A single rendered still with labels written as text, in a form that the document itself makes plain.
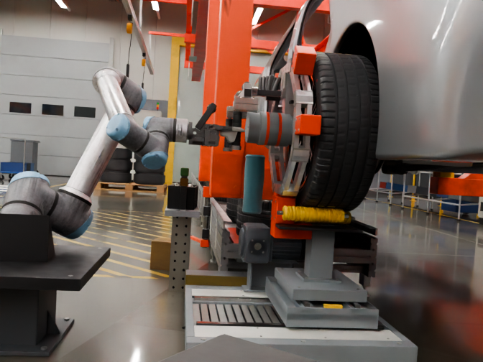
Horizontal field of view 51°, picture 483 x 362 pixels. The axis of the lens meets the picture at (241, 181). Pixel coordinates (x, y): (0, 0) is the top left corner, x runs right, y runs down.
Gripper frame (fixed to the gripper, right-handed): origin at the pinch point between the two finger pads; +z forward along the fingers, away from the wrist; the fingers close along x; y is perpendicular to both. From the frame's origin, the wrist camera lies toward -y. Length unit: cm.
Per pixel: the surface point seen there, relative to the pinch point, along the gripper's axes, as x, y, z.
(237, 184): -60, 24, 6
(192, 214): -54, 39, -16
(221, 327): 6, 75, -4
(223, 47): -60, -44, -5
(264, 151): -62, 6, 19
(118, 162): -852, 26, -150
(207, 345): 96, 49, -15
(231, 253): -70, 61, 7
